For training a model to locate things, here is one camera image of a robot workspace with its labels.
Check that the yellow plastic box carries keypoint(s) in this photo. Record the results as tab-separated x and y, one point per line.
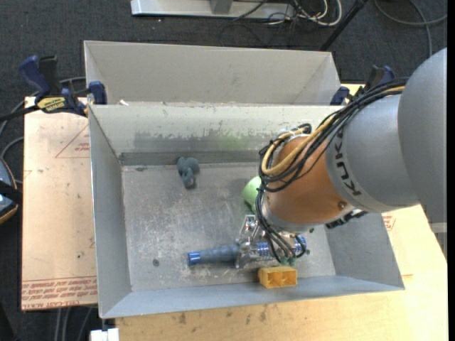
277	277

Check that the green ball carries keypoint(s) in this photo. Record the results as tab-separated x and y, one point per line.
251	190

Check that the grey metal bin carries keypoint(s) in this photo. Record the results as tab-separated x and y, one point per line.
170	219

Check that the blue-grey toy animal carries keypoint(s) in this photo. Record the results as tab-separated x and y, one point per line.
188	170

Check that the brown cardboard board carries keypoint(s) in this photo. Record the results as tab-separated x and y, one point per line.
57	204

